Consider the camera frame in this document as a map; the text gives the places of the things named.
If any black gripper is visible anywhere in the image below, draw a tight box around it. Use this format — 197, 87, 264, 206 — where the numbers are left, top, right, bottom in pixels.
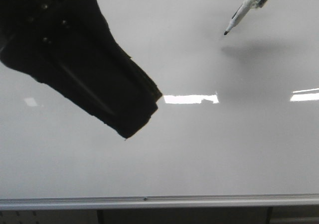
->
0, 0, 82, 67

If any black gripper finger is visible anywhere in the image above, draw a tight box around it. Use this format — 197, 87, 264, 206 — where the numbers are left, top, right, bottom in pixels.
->
0, 44, 159, 138
59, 0, 162, 114

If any black white whiteboard marker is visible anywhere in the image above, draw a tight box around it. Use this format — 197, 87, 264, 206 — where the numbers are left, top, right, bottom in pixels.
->
224, 0, 268, 35

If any large white whiteboard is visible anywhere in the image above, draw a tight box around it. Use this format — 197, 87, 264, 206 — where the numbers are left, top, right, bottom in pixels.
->
0, 0, 319, 199

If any aluminium whiteboard frame rail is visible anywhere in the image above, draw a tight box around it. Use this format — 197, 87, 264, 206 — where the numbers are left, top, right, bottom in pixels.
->
0, 194, 319, 211

